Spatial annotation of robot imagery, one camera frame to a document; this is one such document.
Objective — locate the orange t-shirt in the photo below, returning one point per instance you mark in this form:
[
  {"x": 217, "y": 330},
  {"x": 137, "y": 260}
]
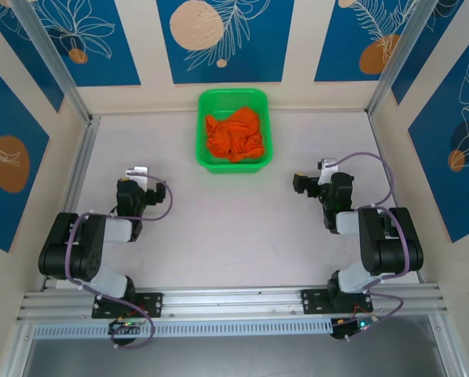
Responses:
[{"x": 234, "y": 133}]

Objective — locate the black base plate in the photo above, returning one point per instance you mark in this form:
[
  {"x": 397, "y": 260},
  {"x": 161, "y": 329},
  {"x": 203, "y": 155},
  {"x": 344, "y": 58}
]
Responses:
[
  {"x": 312, "y": 300},
  {"x": 151, "y": 304}
]

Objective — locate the aluminium side rail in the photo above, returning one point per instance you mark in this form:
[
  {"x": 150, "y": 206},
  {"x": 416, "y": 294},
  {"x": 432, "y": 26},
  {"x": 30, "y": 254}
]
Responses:
[
  {"x": 77, "y": 176},
  {"x": 377, "y": 137}
]

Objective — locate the aluminium frame bar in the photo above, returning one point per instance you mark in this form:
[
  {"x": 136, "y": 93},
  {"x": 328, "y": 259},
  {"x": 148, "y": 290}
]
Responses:
[
  {"x": 16, "y": 353},
  {"x": 450, "y": 353}
]

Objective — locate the grey metal shelf sheet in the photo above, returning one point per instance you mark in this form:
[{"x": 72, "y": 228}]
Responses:
[{"x": 234, "y": 357}]

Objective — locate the green plastic basket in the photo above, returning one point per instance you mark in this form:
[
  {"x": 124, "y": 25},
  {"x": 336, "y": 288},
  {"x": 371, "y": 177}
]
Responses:
[{"x": 234, "y": 98}]

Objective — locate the left black-white robot arm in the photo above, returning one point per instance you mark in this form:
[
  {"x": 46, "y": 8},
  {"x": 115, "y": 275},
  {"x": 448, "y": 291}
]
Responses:
[{"x": 85, "y": 243}]

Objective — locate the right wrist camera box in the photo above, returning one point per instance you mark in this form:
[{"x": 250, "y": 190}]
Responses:
[{"x": 327, "y": 169}]

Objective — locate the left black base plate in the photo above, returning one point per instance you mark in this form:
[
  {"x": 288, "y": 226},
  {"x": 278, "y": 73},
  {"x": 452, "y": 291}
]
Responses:
[{"x": 151, "y": 304}]

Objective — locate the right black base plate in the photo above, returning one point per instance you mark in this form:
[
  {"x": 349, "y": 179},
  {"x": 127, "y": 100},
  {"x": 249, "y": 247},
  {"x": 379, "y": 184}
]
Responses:
[{"x": 312, "y": 300}]

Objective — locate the long aluminium mounting rail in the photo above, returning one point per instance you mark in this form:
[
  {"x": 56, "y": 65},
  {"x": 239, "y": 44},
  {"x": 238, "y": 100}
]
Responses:
[{"x": 234, "y": 302}]

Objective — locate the aluminium corner post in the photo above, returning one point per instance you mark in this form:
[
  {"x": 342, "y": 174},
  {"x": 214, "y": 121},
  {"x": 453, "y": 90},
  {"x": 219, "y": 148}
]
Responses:
[
  {"x": 59, "y": 66},
  {"x": 396, "y": 59}
]

